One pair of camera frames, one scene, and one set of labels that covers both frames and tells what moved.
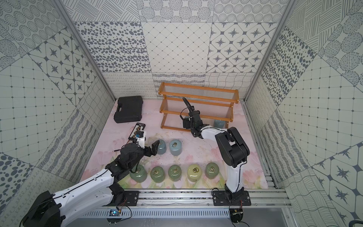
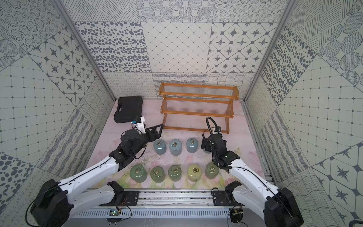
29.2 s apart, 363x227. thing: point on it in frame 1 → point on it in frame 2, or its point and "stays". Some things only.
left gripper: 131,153 → 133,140
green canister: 158,174 stays
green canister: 211,170 stays
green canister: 141,174 stays
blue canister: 220,124 → 208,152
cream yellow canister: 194,172 stays
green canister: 175,172 stays
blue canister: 175,146 stays
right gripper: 185,122 → 208,147
